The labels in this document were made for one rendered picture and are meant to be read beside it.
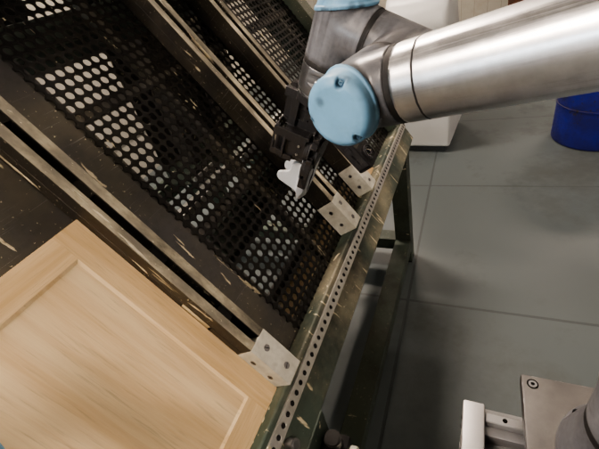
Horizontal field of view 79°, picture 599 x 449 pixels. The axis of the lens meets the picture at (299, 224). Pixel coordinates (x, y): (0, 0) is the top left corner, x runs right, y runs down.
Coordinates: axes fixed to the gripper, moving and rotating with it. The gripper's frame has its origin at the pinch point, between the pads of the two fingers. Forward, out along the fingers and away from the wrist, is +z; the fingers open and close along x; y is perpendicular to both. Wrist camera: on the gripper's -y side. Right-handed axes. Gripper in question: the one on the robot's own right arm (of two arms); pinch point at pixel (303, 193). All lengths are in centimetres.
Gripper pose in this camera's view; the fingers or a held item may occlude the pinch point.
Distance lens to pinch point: 69.7
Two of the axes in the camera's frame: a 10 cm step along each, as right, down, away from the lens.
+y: -9.1, -4.1, 1.0
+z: -2.2, 6.7, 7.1
